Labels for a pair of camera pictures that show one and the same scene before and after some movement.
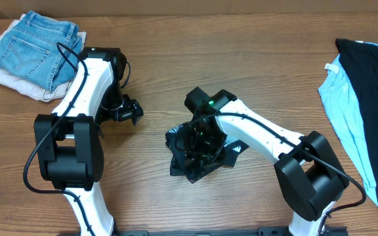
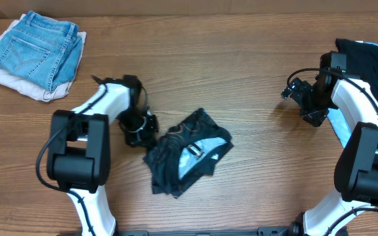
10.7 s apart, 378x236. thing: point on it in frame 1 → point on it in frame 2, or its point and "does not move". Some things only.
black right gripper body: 208,146 → 314,107
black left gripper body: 128,109 → 138,128
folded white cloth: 25,85 does not move
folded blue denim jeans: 40,48 does not move
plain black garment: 375,77 does not move
